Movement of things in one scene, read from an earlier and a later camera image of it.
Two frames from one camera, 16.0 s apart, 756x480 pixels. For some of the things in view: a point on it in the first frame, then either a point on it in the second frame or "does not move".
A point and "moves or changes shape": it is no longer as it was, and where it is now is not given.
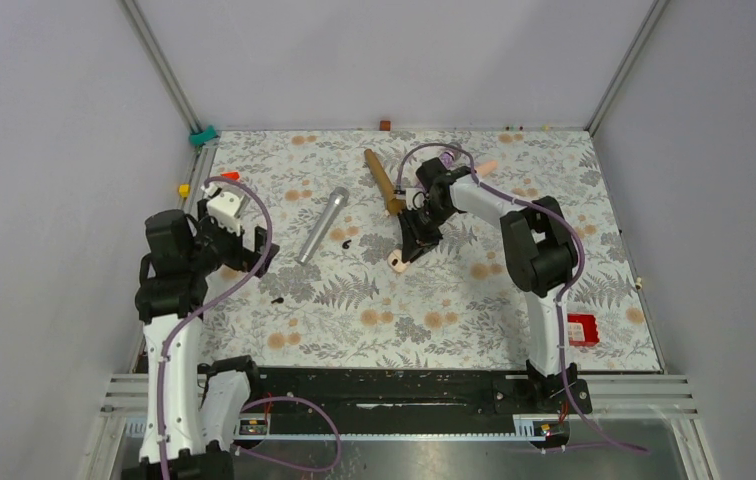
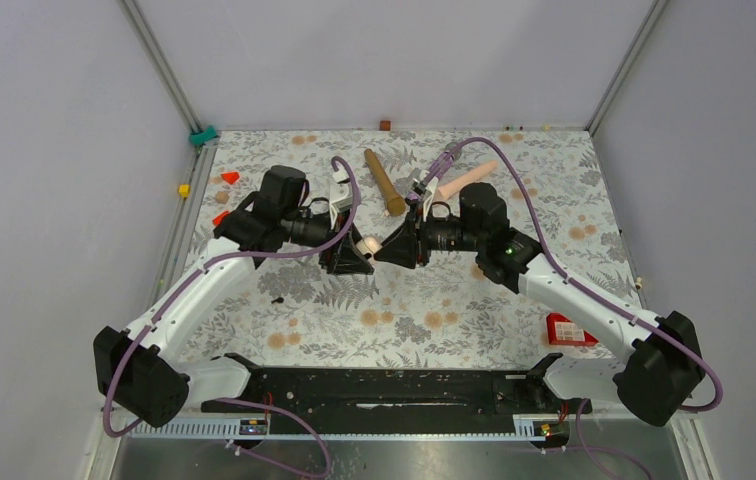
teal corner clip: (199, 138) does not move
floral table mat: (332, 296) does not move
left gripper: (245, 259) -> (348, 259)
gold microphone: (384, 186) does not move
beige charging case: (395, 261) moves or changes shape
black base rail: (385, 404) does not move
